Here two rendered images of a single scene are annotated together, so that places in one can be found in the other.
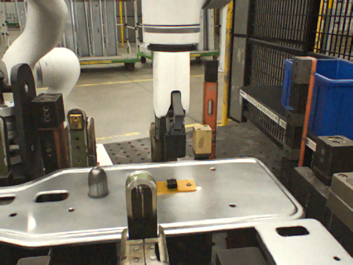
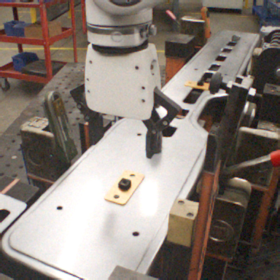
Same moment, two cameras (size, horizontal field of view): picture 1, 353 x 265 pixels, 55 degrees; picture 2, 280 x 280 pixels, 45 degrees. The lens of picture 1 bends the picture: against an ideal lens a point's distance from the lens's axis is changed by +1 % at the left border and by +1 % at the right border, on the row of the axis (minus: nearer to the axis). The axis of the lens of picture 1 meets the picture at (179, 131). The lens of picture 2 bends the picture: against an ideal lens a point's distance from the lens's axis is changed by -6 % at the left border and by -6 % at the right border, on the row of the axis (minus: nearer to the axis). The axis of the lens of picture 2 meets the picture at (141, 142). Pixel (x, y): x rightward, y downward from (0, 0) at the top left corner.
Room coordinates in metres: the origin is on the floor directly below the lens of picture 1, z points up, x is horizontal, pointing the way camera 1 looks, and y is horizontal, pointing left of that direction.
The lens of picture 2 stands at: (0.79, -0.36, 1.37)
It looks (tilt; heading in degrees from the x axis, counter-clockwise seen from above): 32 degrees down; 122
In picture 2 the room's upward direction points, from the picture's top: straight up
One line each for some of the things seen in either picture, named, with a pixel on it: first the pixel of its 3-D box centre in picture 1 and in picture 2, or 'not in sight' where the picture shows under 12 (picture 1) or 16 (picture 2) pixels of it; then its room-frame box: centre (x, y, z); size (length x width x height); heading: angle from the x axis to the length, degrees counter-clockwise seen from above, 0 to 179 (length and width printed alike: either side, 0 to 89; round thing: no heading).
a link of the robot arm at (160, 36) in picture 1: (171, 35); (121, 30); (0.53, 0.01, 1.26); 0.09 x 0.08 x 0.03; 8
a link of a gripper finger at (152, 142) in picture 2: (167, 116); (160, 135); (0.58, 0.02, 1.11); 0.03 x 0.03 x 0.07; 8
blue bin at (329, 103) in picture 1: (332, 94); not in sight; (0.82, -0.38, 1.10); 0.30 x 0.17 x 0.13; 1
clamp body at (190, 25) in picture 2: not in sight; (192, 57); (0.19, 1.03, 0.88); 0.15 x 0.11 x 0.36; 8
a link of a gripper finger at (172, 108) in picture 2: not in sight; (152, 101); (0.57, 0.02, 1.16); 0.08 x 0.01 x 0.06; 8
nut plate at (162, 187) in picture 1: (171, 184); (125, 184); (0.52, 0.01, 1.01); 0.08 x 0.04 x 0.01; 98
